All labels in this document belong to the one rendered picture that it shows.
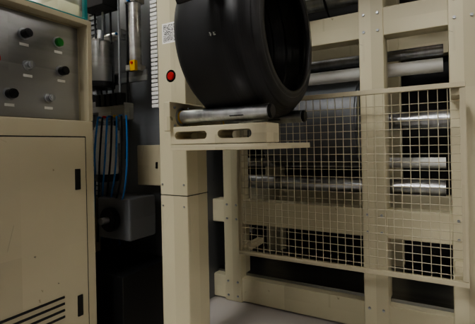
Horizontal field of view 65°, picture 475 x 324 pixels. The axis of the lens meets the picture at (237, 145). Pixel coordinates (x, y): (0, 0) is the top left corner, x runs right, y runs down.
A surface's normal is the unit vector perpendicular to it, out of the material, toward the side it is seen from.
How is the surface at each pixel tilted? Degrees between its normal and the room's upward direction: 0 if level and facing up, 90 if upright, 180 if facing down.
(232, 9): 90
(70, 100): 90
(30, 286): 90
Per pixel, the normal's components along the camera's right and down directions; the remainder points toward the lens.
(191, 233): 0.86, -0.02
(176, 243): -0.50, 0.01
